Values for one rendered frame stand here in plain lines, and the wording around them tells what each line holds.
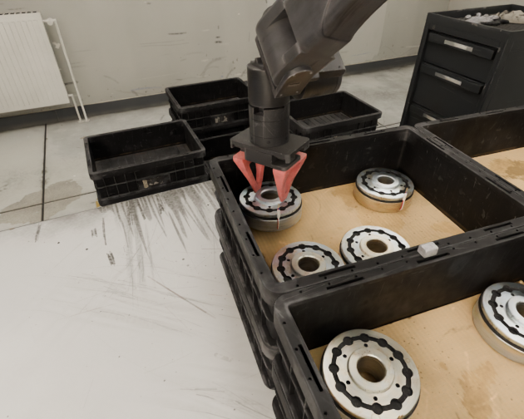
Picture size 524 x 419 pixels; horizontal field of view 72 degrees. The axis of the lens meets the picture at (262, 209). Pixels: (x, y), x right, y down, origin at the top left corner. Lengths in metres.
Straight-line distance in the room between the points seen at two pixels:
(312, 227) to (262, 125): 0.21
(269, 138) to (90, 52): 2.78
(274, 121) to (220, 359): 0.37
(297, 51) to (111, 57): 2.89
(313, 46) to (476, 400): 0.41
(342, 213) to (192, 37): 2.80
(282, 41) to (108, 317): 0.52
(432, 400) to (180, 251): 0.52
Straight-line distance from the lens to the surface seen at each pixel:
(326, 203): 0.68
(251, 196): 0.59
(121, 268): 0.77
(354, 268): 0.42
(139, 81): 3.31
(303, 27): 0.40
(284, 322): 0.37
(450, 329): 0.54
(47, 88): 3.18
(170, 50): 3.29
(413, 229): 0.66
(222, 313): 0.66
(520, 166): 0.95
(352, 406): 0.41
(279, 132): 0.51
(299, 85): 0.45
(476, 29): 1.97
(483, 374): 0.52
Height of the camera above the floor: 1.23
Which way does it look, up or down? 38 degrees down
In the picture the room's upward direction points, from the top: straight up
